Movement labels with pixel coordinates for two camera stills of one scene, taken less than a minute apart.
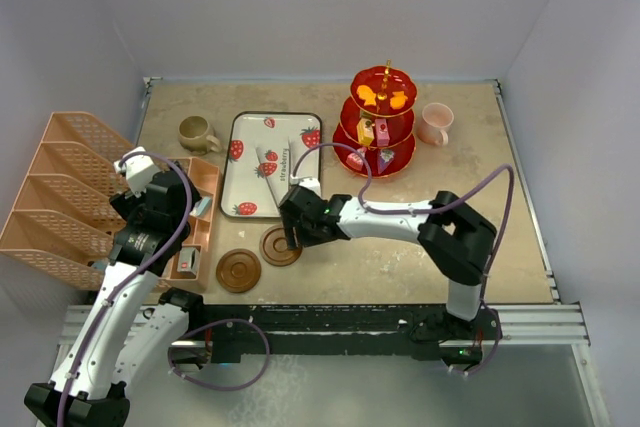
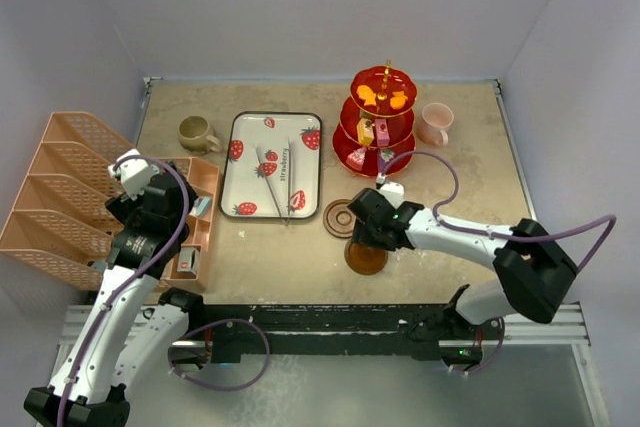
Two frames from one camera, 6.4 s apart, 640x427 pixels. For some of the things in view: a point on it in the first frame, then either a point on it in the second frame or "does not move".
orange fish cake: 365,93 does not move
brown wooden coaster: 238,270 -> 365,259
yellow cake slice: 365,129 does not move
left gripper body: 130,202 does not move
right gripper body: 304,230 -> 368,234
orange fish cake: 398,100 does not move
